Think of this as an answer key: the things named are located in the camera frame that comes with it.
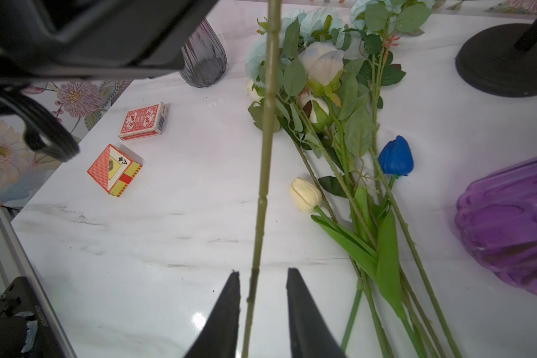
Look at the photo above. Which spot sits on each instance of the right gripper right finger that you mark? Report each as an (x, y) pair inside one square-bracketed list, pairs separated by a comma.
[(309, 335)]

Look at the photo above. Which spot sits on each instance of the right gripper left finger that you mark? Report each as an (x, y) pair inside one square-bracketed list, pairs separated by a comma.
[(219, 336)]

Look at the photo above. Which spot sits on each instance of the smoky pink glass vase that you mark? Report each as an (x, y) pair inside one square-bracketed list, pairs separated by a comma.
[(204, 57)]

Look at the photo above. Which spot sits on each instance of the small pink rose stem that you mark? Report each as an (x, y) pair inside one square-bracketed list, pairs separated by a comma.
[(264, 156)]

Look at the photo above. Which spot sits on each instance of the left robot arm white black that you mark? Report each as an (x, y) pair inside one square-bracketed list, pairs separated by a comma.
[(92, 40)]

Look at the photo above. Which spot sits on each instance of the purple blue glass vase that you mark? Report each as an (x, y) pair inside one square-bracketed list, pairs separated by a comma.
[(497, 222)]

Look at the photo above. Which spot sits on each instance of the orange red card box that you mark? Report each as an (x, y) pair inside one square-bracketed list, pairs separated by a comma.
[(114, 170)]

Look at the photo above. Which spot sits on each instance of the red playing card box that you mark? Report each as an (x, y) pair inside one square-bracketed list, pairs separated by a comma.
[(144, 122)]

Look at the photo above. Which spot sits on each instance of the pink flower bouquet green stems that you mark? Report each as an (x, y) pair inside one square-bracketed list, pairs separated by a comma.
[(319, 79)]

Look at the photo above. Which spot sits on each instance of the blue microphone on black stand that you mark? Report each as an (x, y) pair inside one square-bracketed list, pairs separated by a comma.
[(501, 60)]

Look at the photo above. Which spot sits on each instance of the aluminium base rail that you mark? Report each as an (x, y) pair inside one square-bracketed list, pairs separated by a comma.
[(29, 326)]

